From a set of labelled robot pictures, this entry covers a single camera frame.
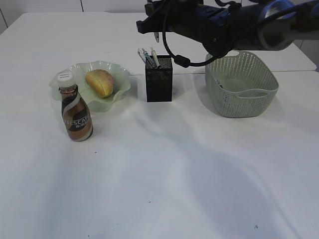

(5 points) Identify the light blue grey pen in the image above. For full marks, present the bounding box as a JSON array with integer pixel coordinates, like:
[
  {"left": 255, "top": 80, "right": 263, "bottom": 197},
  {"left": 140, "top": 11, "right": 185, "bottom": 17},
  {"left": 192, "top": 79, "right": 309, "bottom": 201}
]
[{"left": 142, "top": 48, "right": 157, "bottom": 68}]

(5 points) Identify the clear plastic ruler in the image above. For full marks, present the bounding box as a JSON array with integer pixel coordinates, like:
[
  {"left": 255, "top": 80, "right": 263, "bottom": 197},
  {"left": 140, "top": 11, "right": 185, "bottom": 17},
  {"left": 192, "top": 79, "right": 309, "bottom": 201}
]
[{"left": 137, "top": 48, "right": 147, "bottom": 64}]

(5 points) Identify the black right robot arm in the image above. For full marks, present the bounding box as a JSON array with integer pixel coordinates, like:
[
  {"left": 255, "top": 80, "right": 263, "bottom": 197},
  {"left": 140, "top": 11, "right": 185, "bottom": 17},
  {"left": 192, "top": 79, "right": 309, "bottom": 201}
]
[{"left": 136, "top": 0, "right": 319, "bottom": 68}]

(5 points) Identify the green woven plastic basket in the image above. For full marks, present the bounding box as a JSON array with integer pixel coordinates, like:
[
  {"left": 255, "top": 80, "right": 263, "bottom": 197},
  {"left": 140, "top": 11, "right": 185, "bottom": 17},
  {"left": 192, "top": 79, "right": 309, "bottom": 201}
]
[{"left": 205, "top": 51, "right": 279, "bottom": 118}]

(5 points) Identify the green wavy glass plate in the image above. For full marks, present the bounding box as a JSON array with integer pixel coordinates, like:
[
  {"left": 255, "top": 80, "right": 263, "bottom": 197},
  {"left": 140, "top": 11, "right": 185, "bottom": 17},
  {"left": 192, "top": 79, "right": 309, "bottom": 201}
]
[{"left": 49, "top": 61, "right": 131, "bottom": 112}]

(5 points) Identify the bread roll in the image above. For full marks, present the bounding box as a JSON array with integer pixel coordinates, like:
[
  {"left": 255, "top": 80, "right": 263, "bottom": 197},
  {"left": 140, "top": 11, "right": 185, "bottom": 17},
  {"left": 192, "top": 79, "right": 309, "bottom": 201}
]
[{"left": 85, "top": 69, "right": 114, "bottom": 98}]

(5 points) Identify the cream white pen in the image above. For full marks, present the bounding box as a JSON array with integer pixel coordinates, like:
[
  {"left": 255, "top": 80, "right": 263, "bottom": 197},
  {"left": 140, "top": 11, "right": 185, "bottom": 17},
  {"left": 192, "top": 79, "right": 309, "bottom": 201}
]
[{"left": 151, "top": 47, "right": 161, "bottom": 68}]

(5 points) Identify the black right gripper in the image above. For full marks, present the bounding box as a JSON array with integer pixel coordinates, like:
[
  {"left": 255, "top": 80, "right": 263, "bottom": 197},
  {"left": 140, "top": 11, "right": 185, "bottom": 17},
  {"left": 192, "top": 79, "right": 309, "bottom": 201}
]
[{"left": 136, "top": 0, "right": 212, "bottom": 42}]

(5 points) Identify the Nescafe coffee bottle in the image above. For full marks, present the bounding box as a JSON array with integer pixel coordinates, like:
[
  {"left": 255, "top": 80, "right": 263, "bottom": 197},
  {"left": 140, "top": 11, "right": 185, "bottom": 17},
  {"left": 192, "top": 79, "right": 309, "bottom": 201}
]
[{"left": 57, "top": 72, "right": 93, "bottom": 142}]

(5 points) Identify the white grey pen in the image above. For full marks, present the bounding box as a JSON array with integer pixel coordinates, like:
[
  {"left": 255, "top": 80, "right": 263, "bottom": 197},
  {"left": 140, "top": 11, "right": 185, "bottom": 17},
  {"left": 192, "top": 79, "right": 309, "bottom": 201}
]
[{"left": 154, "top": 32, "right": 160, "bottom": 43}]

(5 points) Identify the black mesh pen holder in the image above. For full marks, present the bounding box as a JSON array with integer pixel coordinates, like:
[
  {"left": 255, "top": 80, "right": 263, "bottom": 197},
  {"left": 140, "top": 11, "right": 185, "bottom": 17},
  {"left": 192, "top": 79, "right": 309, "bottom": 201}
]
[{"left": 145, "top": 55, "right": 173, "bottom": 103}]

